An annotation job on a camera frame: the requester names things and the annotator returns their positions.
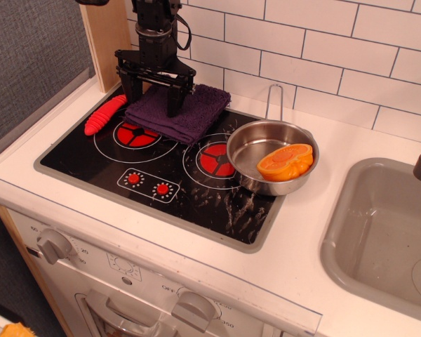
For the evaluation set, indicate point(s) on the red handled metal spoon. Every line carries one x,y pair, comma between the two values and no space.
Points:
103,114

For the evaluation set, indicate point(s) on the grey left timer knob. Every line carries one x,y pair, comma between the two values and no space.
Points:
53,245

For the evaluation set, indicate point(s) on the orange toy pepper half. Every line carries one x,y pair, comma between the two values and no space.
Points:
286,163

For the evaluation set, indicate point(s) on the black toy stovetop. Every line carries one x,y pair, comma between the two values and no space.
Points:
192,187

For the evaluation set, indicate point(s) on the grey toy sink basin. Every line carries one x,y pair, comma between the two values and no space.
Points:
372,247

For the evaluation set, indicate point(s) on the stainless steel pan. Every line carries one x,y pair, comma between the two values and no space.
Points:
253,141

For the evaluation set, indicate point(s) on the grey oven temperature knob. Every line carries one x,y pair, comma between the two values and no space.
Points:
194,310

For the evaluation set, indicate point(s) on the grey oven door handle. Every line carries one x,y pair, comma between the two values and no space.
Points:
130,319

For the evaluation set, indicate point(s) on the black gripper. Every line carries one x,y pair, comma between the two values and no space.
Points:
156,62

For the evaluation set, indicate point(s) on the purple towel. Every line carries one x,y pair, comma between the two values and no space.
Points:
197,114

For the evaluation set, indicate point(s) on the orange object bottom left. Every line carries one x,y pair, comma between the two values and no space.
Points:
16,330

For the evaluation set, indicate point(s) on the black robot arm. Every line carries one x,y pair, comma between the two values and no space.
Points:
159,16

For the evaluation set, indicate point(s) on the wooden side post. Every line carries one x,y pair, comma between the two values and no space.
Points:
107,31

